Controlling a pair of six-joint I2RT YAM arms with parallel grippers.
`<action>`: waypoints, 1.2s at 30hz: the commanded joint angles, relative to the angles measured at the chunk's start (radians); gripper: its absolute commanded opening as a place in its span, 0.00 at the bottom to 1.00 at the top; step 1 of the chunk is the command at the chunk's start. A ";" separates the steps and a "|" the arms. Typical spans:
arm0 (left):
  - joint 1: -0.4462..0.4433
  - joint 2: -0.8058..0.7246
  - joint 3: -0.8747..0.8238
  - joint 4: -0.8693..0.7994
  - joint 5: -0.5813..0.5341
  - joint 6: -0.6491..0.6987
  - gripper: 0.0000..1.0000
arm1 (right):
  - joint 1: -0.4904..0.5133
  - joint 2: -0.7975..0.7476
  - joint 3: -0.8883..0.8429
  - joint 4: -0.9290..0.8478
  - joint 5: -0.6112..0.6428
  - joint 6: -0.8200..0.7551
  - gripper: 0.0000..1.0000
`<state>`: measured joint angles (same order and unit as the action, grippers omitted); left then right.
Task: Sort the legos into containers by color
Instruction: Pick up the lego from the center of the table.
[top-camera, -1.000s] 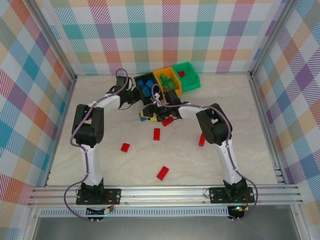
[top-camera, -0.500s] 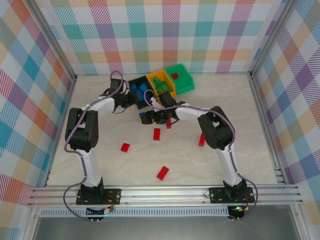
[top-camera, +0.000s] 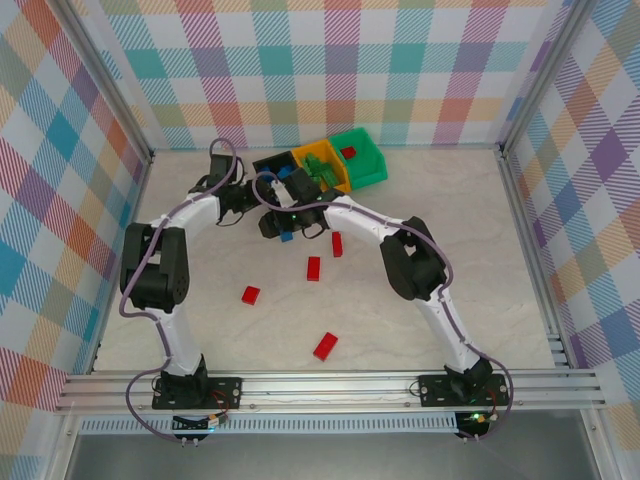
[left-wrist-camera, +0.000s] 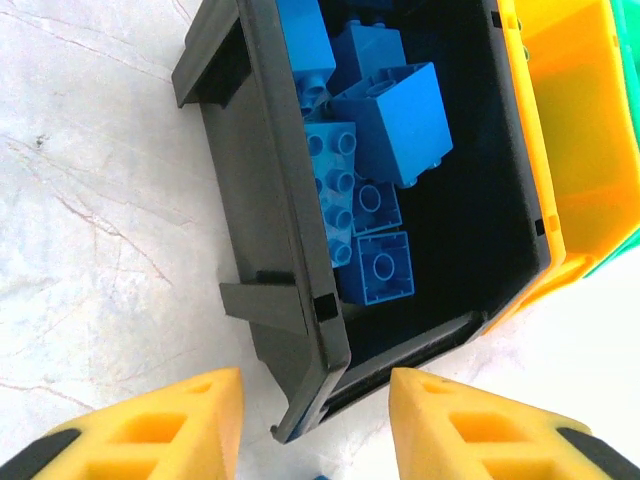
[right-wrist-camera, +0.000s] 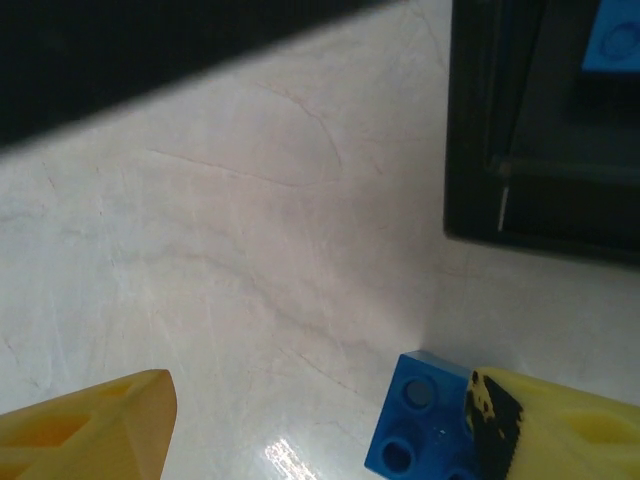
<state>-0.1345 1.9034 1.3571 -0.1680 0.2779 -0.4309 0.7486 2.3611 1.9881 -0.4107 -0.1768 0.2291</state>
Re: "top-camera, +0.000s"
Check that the black plastic bin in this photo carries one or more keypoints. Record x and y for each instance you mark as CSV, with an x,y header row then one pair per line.
x,y
265,165

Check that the red lego brick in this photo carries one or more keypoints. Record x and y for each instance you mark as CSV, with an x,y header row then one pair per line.
x,y
349,153
337,244
313,269
325,346
251,294

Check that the green lego brick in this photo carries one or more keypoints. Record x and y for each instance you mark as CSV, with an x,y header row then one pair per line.
x,y
321,167
313,174
311,161
331,177

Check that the yellow plastic bin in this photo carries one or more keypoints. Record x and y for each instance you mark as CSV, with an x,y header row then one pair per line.
x,y
344,184

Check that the green plastic bin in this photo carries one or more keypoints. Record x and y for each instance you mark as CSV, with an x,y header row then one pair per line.
x,y
370,170

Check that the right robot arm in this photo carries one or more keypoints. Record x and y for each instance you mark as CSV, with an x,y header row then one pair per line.
x,y
360,220

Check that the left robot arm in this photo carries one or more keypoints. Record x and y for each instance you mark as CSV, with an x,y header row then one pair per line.
x,y
182,345

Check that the black connector board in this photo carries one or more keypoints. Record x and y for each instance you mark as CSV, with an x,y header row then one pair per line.
x,y
475,417
210,422

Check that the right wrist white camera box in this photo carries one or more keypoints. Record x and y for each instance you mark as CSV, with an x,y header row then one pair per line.
x,y
284,195

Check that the aluminium side rail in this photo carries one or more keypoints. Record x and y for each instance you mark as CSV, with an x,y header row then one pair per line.
x,y
137,200
525,225

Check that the aluminium frame post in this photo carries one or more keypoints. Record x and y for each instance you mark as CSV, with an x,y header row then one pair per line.
x,y
110,85
543,75

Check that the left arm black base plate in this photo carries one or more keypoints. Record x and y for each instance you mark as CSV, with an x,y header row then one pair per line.
x,y
225,392

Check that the aluminium mounting rail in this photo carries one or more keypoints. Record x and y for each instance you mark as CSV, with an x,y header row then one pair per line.
x,y
325,392

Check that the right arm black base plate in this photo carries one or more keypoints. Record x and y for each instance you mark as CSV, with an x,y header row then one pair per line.
x,y
435,392

